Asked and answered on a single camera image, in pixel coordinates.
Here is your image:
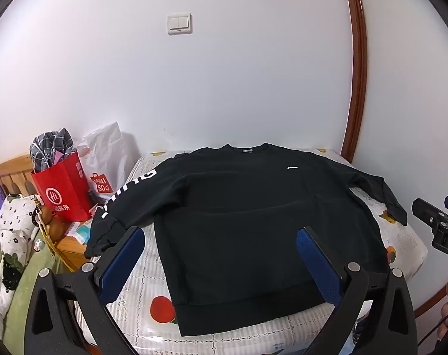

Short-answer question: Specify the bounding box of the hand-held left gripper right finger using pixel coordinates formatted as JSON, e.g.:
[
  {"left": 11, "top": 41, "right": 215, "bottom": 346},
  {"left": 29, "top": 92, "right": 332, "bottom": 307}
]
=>
[{"left": 296, "top": 225, "right": 419, "bottom": 355}]

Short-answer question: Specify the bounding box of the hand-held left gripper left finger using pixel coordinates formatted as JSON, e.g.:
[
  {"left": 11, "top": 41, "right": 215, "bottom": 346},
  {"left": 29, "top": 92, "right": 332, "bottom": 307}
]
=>
[{"left": 24, "top": 225, "right": 147, "bottom": 355}]

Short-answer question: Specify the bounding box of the black long-sleeve sweatshirt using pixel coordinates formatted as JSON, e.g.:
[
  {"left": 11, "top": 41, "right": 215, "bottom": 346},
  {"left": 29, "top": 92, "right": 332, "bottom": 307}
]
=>
[{"left": 84, "top": 142, "right": 408, "bottom": 338}]

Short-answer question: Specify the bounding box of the fruit-print tablecloth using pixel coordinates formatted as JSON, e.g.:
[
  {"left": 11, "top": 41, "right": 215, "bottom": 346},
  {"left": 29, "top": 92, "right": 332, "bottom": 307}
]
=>
[{"left": 74, "top": 148, "right": 428, "bottom": 355}]

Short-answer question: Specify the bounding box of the wooden nightstand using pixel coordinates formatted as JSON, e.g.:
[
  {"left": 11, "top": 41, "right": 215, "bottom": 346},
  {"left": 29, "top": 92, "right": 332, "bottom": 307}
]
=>
[{"left": 56, "top": 220, "right": 95, "bottom": 270}]

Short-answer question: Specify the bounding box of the teal packet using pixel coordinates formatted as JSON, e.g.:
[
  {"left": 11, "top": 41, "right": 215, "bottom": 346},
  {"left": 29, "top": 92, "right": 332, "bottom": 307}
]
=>
[{"left": 67, "top": 222, "right": 93, "bottom": 245}]

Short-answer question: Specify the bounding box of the green blanket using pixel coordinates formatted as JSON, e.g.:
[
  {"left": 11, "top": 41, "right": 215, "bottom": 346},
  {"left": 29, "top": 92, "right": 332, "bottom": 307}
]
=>
[{"left": 0, "top": 225, "right": 73, "bottom": 341}]

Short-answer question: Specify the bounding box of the red paper bag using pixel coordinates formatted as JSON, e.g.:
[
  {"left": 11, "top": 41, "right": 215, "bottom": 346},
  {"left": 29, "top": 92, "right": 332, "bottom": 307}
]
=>
[{"left": 31, "top": 150, "right": 95, "bottom": 222}]

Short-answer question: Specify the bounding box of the white plastic bag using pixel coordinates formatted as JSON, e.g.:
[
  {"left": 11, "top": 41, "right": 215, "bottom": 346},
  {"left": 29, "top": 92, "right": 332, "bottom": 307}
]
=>
[{"left": 78, "top": 121, "right": 143, "bottom": 208}]

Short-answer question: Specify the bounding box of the white floral blanket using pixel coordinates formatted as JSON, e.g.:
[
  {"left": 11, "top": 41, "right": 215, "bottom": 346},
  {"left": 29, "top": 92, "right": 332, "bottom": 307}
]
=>
[{"left": 0, "top": 193, "right": 47, "bottom": 322}]

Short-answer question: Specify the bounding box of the grey plaid cloth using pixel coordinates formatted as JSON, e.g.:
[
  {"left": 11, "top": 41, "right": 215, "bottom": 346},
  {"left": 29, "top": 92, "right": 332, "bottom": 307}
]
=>
[{"left": 29, "top": 128, "right": 77, "bottom": 174}]

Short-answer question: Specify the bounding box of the wooden headboard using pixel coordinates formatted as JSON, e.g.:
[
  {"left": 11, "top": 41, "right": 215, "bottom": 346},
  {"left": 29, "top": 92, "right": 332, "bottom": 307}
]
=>
[{"left": 0, "top": 153, "right": 34, "bottom": 196}]

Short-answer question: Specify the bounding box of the brown toy keychain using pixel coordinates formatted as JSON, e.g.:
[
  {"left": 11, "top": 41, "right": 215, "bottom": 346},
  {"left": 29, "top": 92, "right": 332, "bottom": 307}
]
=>
[{"left": 33, "top": 200, "right": 64, "bottom": 245}]

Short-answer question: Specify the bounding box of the black cable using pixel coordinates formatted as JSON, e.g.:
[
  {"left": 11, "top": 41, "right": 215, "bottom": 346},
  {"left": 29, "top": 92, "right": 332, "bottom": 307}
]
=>
[{"left": 419, "top": 309, "right": 448, "bottom": 355}]

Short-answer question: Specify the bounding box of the brown wooden door frame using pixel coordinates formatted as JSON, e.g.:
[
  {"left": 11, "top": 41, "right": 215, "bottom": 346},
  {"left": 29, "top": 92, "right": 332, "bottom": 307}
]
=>
[{"left": 339, "top": 0, "right": 368, "bottom": 164}]

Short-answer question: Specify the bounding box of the white light switch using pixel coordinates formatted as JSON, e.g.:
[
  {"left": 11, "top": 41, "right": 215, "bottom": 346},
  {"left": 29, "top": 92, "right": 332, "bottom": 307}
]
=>
[{"left": 167, "top": 14, "right": 192, "bottom": 36}]

